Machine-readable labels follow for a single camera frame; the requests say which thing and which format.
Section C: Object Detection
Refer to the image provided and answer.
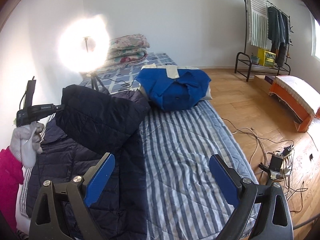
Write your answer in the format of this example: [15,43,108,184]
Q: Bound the black cable on bed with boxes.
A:
[107,76,140,90]

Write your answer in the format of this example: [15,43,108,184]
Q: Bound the blue striped blanket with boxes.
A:
[15,100,259,240]

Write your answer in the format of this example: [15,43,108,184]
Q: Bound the orange stool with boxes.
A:
[269,76,320,132]

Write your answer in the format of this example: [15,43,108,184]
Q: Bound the ring light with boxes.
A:
[57,14,112,73]

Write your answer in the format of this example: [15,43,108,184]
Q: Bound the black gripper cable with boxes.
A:
[292,212,320,230]

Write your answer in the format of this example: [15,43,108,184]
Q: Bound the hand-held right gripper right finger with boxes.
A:
[209,154,294,240]

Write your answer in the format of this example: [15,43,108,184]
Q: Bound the striped hanging towel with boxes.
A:
[246,0,270,47]

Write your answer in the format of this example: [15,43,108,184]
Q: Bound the dark grey hanging garment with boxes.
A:
[277,11,290,65]

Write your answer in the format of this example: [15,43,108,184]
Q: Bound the cardboard box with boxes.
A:
[254,74,278,95]

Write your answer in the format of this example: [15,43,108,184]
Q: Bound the person's left forearm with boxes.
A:
[0,147,25,233]

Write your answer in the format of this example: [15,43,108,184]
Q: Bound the window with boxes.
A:
[310,12,320,60]

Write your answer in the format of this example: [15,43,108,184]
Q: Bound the black power adapter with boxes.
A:
[271,155,283,172]

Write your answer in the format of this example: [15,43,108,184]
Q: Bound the white cloth cover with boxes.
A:
[274,75,320,120]

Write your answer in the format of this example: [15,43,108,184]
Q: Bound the pile of clothes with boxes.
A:
[136,65,213,112]

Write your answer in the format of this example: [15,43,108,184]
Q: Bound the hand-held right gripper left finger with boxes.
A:
[29,152,116,240]

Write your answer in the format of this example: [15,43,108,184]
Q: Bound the folded floral quilt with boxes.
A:
[104,33,150,68]

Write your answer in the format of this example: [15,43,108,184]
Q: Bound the black metal clothes rack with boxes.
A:
[234,0,293,82]

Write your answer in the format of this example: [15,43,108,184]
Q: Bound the yellow crate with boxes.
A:
[257,47,277,67]

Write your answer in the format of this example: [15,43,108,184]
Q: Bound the white power strip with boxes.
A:
[266,150,293,180]

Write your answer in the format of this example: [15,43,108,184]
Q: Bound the dark green hanging garment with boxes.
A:
[267,6,280,46]

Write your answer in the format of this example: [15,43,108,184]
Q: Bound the blue checked bed sheet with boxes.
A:
[80,52,180,95]

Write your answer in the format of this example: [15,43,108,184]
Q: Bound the tangle of floor cables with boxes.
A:
[224,119,313,213]

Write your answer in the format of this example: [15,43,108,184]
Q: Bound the black tripod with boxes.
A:
[84,37,110,94]

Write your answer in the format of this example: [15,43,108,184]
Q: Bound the navy puffer jacket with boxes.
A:
[25,84,152,240]

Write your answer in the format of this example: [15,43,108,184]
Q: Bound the person's left hand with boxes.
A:
[10,121,46,168]

